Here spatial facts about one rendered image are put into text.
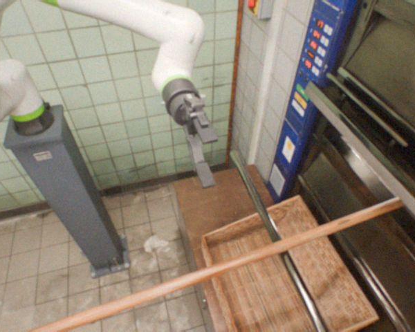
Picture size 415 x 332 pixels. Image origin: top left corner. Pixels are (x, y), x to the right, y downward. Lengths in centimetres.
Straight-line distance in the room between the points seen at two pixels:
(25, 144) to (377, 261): 131
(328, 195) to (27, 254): 203
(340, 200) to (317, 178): 14
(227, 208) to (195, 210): 18
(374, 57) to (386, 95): 12
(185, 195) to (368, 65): 111
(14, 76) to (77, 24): 63
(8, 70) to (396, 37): 115
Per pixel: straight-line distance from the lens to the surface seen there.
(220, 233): 138
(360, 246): 119
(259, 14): 145
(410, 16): 92
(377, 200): 106
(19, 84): 116
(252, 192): 95
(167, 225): 225
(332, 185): 124
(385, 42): 98
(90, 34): 170
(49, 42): 174
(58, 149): 127
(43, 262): 237
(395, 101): 91
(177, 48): 77
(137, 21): 79
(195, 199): 165
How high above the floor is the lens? 192
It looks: 48 degrees down
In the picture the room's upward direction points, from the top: straight up
